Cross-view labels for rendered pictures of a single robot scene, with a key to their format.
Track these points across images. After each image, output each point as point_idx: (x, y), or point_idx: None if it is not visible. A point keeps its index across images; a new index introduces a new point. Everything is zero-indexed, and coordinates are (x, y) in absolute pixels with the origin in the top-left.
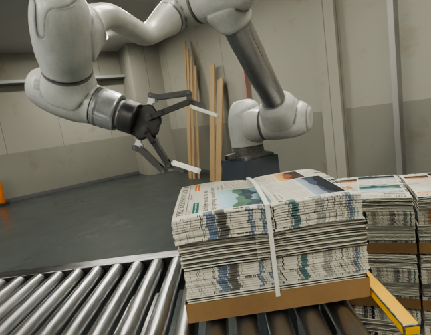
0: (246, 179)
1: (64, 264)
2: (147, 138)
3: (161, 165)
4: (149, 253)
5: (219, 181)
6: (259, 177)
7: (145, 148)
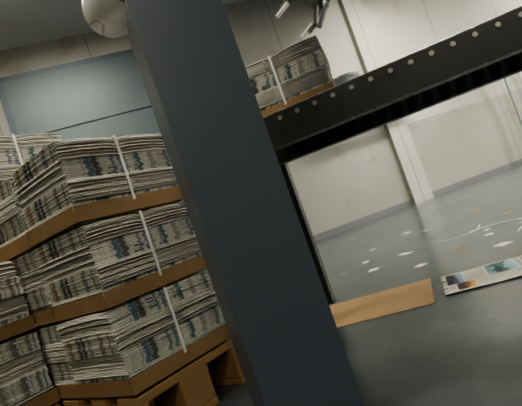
0: (270, 56)
1: (472, 26)
2: (318, 6)
3: (319, 21)
4: (378, 68)
5: (288, 47)
6: (262, 60)
7: (323, 6)
